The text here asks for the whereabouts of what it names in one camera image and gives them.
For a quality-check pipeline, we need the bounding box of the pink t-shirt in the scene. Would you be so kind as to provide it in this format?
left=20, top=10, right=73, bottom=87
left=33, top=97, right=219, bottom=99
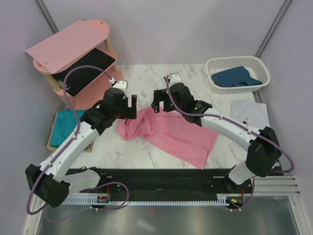
left=116, top=107, right=218, bottom=169

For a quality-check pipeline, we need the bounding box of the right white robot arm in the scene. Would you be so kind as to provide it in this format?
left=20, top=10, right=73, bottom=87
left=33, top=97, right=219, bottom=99
left=151, top=83, right=282, bottom=193

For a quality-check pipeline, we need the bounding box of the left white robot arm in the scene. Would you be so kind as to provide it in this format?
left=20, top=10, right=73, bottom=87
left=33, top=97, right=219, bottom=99
left=25, top=80, right=137, bottom=208

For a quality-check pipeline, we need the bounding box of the black tablet on shelf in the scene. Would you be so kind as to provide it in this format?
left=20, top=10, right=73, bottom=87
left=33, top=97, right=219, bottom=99
left=52, top=48, right=115, bottom=96

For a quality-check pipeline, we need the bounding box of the teal folded t-shirt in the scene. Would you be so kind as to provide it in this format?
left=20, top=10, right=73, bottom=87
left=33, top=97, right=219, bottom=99
left=50, top=109, right=95, bottom=150

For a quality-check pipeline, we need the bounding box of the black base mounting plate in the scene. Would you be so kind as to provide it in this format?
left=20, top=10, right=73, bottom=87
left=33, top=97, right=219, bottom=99
left=83, top=169, right=252, bottom=200

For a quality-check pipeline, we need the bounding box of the white perforated plastic basket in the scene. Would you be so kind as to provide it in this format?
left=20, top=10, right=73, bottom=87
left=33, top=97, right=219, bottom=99
left=205, top=56, right=270, bottom=94

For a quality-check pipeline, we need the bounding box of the wooden tray board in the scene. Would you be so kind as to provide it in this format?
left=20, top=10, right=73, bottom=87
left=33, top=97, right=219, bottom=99
left=46, top=111, right=95, bottom=153

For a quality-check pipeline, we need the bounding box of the blue t-shirt in basket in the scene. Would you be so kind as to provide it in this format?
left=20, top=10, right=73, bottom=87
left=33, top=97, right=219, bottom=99
left=211, top=66, right=262, bottom=88

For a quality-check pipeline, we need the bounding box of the pink tiered shelf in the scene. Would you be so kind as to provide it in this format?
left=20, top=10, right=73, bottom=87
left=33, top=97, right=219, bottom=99
left=26, top=20, right=117, bottom=110

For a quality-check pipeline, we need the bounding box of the white folded cloth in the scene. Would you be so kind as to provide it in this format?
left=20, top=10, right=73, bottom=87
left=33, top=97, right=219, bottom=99
left=231, top=100, right=270, bottom=129

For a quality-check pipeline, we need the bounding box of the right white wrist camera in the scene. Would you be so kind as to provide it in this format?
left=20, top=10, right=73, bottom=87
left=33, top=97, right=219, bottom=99
left=164, top=73, right=182, bottom=87

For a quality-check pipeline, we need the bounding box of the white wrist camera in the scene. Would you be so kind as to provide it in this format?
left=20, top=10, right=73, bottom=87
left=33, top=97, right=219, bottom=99
left=109, top=78, right=128, bottom=92
left=164, top=73, right=182, bottom=87

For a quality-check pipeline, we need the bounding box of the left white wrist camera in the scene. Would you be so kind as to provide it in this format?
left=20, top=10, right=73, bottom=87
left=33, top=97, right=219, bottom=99
left=109, top=78, right=128, bottom=92

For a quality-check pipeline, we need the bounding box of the white slotted cable duct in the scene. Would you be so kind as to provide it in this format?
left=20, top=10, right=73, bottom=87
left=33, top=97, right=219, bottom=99
left=62, top=193, right=229, bottom=206

